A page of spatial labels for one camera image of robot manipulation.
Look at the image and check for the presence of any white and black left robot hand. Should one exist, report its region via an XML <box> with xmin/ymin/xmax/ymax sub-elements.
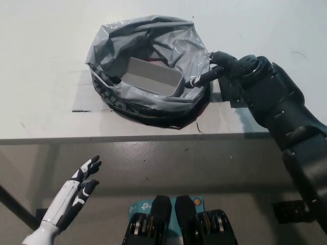
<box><xmin>41</xmin><ymin>155</ymin><xmax>103</xmax><ymax>228</ymax></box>

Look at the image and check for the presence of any bin with grey plastic liner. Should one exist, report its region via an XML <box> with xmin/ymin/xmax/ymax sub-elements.
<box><xmin>84</xmin><ymin>15</ymin><xmax>213</xmax><ymax>131</ymax></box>

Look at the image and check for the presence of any small grey rectangular basket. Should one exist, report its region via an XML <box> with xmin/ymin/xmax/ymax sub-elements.
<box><xmin>120</xmin><ymin>56</ymin><xmax>184</xmax><ymax>97</ymax></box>

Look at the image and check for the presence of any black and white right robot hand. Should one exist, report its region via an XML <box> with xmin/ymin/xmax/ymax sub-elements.
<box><xmin>185</xmin><ymin>51</ymin><xmax>243</xmax><ymax>89</ymax></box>

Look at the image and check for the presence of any clear tape sheet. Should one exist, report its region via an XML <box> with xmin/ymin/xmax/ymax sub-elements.
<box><xmin>72</xmin><ymin>70</ymin><xmax>115</xmax><ymax>113</ymax></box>

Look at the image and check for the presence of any black table leg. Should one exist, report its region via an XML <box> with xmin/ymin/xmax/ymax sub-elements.
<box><xmin>0</xmin><ymin>183</ymin><xmax>36</xmax><ymax>227</ymax></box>

